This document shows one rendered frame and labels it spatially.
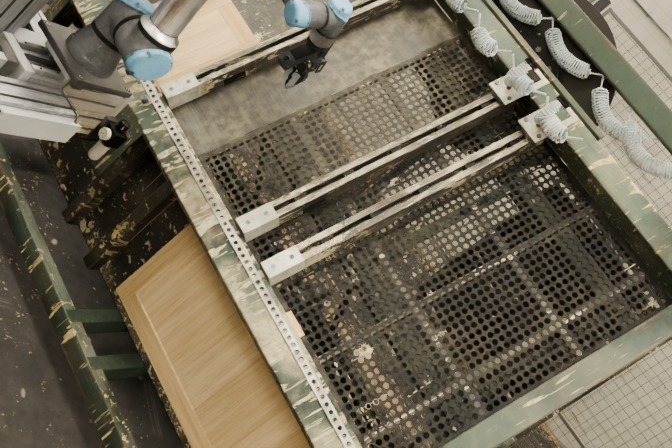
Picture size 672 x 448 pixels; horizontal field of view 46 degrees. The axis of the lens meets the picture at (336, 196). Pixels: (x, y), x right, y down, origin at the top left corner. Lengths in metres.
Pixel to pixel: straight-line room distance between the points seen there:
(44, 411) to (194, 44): 1.38
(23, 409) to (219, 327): 0.69
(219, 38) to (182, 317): 1.03
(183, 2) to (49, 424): 1.54
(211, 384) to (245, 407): 0.16
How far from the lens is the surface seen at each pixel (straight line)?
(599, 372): 2.55
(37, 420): 2.90
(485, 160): 2.70
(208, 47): 2.99
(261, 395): 2.73
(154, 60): 2.10
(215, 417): 2.84
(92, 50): 2.24
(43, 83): 2.21
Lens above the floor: 1.95
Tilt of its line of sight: 17 degrees down
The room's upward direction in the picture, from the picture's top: 50 degrees clockwise
